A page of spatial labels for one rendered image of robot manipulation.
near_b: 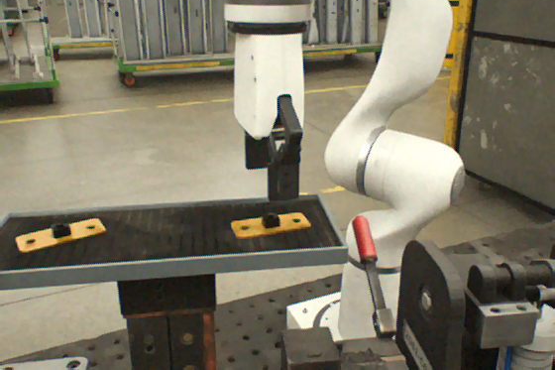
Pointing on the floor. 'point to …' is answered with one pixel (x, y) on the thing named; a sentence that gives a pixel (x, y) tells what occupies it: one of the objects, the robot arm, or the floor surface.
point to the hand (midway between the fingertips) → (270, 174)
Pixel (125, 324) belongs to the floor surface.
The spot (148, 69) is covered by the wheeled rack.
